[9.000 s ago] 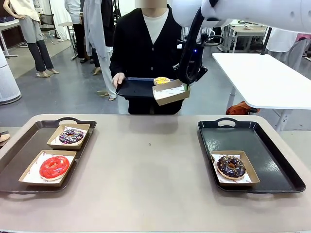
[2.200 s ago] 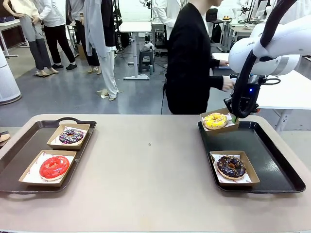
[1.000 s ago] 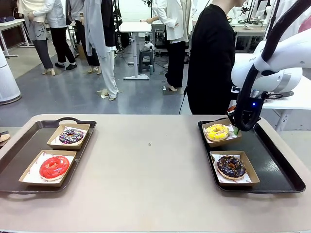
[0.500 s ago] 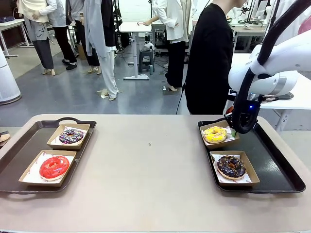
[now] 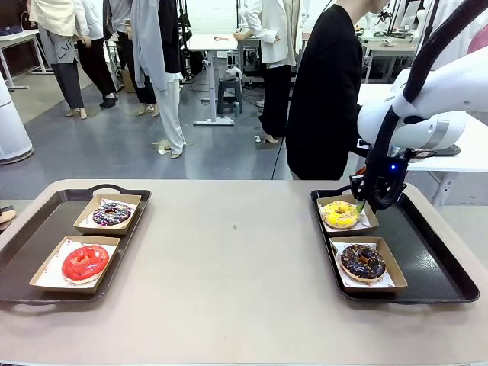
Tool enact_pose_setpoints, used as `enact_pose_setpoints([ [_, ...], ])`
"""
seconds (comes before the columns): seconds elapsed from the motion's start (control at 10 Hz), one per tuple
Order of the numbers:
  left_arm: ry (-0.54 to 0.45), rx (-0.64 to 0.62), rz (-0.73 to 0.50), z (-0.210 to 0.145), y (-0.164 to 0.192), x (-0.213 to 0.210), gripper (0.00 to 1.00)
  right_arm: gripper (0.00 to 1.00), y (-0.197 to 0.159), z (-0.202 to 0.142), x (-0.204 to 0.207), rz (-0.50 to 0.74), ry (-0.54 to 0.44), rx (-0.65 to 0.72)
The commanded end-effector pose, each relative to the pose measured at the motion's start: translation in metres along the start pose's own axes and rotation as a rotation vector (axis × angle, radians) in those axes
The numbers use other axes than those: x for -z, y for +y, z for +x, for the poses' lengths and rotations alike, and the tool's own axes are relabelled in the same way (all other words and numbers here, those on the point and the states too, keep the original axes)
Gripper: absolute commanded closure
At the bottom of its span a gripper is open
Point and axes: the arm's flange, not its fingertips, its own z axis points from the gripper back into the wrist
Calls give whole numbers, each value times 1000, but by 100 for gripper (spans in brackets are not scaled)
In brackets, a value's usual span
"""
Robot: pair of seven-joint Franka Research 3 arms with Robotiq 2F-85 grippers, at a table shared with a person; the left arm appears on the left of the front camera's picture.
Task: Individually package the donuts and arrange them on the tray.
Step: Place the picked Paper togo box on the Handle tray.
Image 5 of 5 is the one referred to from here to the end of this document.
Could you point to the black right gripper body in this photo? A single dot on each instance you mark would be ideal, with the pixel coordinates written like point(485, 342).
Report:
point(394, 171)

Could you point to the brown cardboard food box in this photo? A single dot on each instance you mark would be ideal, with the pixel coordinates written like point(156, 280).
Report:
point(61, 287)
point(99, 230)
point(354, 231)
point(394, 267)

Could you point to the yellow sprinkled donut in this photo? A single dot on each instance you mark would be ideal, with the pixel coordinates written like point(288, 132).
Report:
point(329, 219)

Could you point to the chocolate donut with nuts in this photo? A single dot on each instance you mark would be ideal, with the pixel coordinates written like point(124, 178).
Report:
point(350, 267)

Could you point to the purple sprinkled chocolate donut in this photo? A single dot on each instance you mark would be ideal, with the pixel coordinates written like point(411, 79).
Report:
point(101, 219)

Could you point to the red glazed donut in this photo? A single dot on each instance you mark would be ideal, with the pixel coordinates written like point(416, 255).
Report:
point(72, 270)

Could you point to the white Franka right arm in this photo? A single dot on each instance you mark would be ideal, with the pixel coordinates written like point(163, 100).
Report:
point(438, 95)

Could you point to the large white table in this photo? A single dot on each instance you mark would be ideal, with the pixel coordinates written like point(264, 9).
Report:
point(469, 152)

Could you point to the person in black cardigan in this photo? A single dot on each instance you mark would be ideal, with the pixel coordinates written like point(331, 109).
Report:
point(324, 95)

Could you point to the grey background work table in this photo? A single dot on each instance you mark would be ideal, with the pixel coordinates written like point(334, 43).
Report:
point(389, 43)

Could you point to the small grey bottle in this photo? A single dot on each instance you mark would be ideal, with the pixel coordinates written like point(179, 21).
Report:
point(237, 110)

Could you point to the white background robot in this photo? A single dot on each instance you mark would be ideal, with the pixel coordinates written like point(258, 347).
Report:
point(371, 24)

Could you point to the pink hanging garment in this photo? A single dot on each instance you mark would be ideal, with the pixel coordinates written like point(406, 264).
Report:
point(480, 42)

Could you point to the white hanging garment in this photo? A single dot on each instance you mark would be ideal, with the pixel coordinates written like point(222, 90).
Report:
point(470, 23)

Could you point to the dark grey plastic stool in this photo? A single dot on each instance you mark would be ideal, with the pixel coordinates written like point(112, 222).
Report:
point(228, 85)

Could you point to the white standing desk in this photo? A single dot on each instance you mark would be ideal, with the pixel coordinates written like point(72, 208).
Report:
point(211, 42)

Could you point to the brown cardboard carton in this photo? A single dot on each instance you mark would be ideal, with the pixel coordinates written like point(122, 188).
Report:
point(127, 82)

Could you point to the figure in dark trousers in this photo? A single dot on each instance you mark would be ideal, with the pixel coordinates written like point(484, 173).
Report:
point(133, 68)

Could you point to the person in black trousers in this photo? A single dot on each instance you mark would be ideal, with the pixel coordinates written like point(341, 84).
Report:
point(95, 61)

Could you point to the small tan and black object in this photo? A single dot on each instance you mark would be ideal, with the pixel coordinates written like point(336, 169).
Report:
point(7, 214)

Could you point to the white desk with dark cabinet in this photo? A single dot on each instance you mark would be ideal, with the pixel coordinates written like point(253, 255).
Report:
point(15, 38)

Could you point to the white cylindrical pedestal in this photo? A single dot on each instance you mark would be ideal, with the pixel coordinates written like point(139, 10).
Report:
point(13, 126)

